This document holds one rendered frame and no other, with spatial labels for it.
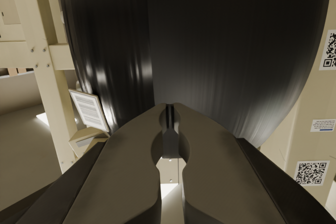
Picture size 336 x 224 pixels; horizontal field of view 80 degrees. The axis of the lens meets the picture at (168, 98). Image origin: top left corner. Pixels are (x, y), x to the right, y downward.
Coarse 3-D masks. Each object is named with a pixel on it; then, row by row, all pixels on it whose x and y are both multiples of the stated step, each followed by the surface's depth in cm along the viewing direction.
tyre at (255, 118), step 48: (96, 0) 18; (144, 0) 18; (192, 0) 18; (240, 0) 18; (288, 0) 18; (96, 48) 20; (144, 48) 19; (192, 48) 19; (240, 48) 19; (288, 48) 19; (144, 96) 21; (192, 96) 21; (240, 96) 22; (288, 96) 22
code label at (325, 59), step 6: (330, 30) 37; (330, 36) 37; (330, 42) 38; (324, 48) 38; (330, 48) 38; (324, 54) 38; (330, 54) 38; (324, 60) 39; (330, 60) 39; (324, 66) 39; (330, 66) 39
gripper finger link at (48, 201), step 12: (96, 144) 9; (84, 156) 8; (96, 156) 8; (72, 168) 8; (84, 168) 7; (60, 180) 7; (72, 180) 7; (84, 180) 7; (48, 192) 7; (60, 192) 7; (72, 192) 7; (36, 204) 6; (48, 204) 6; (60, 204) 6; (24, 216) 6; (36, 216) 6; (48, 216) 6; (60, 216) 6
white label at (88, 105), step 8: (72, 96) 24; (80, 96) 23; (88, 96) 23; (96, 96) 22; (80, 104) 24; (88, 104) 24; (96, 104) 23; (80, 112) 26; (88, 112) 25; (96, 112) 24; (88, 120) 26; (96, 120) 25; (104, 120) 25; (104, 128) 26
